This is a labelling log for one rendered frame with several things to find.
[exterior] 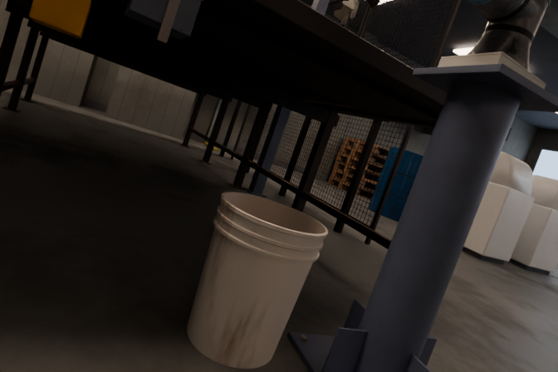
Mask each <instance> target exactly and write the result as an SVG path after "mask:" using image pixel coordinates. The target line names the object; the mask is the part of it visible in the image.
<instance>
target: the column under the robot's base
mask: <svg viewBox="0 0 558 372"><path fill-rule="evenodd" d="M413 76H416V77H418V78H419V79H421V80H423V81H426V82H428V83H429V84H431V85H433V86H435V87H437V88H439V89H440V90H442V91H445V92H447V96H446V98H445V101H444V103H443V107H442V109H441V111H440V114H439V117H438V120H437V122H436V125H435V127H434V129H433V133H432V135H431V138H430V141H429V142H428V146H427V149H426V151H425V153H424V156H423V159H422V162H421V165H420V166H419V169H418V172H417V175H416V177H415V180H414V183H413V186H412V188H411V190H410V193H409V196H408V199H407V201H406V204H405V206H404V210H403V212H402V214H401V217H400V220H399V223H398V225H397V228H396V230H395V232H394V236H393V238H392V241H391V243H390V245H389V249H388V251H387V254H386V256H385V259H384V262H383V265H382V267H381V269H380V272H379V275H378V278H377V280H376V283H375V285H374V289H373V291H372V293H371V296H370V299H369V302H368V304H367V307H366V308H365V307H363V306H362V305H361V304H360V303H359V302H358V301H357V300H356V299H354V301H353V304H352V306H351V308H350V312H349V315H348V317H347V319H346V322H345V325H344V328H342V327H338V330H337V332H336V334H335V336H331V335H315V334H307V333H298V332H289V333H288V336H289V338H290V339H291V341H292V343H293V345H294V346H295V347H296V349H297V351H298V352H299V354H300V356H301V358H302V359H303V360H304V362H305V363H306V366H307V367H308V369H309V370H310V372H432V371H430V370H429V369H428V368H427V367H426V366H427V364H428V361H429V358H430V356H431V354H432V352H433V348H434V346H435V344H436V341H437V339H436V338H432V337H428V334H429V332H430V330H431V328H432V325H433V322H434V320H435V317H436V315H437V313H438V309H439V307H440V305H441V302H442V300H443V297H444V294H445V292H446V290H447V288H448V283H449V282H450V279H451V277H452V274H453V271H454V269H455V266H456V265H457V262H458V259H459V257H460V254H461V251H462V249H463V246H464V243H465V242H466V239H467V235H468V234H469V231H470V229H471V226H472V223H473V220H474V218H475V216H476V214H477V210H478V208H479V206H480V203H481V201H482V198H483V195H484V193H485V191H486V188H487V185H488V183H489V180H490V178H491V176H492V172H493V170H494V168H495V166H496V163H497V160H498V157H499V155H500V153H501V151H502V147H503V145H504V143H505V140H506V138H507V135H508V132H509V129H510V128H511V125H512V121H513V120H514V117H515V115H516V112H517V110H535V111H548V112H558V98H557V97H556V96H554V95H552V94H551V93H550V92H548V91H546V90H544V89H543V88H541V87H539V86H538V85H537V84H535V83H533V82H532V81H530V80H528V79H526V78H525V77H524V76H522V75H520V74H519V73H517V72H516V71H514V70H512V69H511V68H510V67H508V66H506V65H504V64H502V63H501V64H486V65H471V66H443V67H429V68H415V69H414V72H413Z"/></svg>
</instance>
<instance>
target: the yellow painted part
mask: <svg viewBox="0 0 558 372"><path fill-rule="evenodd" d="M90 9H91V0H33V2H32V7H31V10H30V13H29V17H30V18H31V19H32V20H33V21H34V22H36V23H39V24H41V25H43V26H46V27H49V28H52V29H54V30H57V31H59V32H63V33H65V34H67V35H69V36H72V37H75V38H78V39H81V37H82V34H83V31H84V28H85V25H86V20H87V18H88V15H89V11H90Z"/></svg>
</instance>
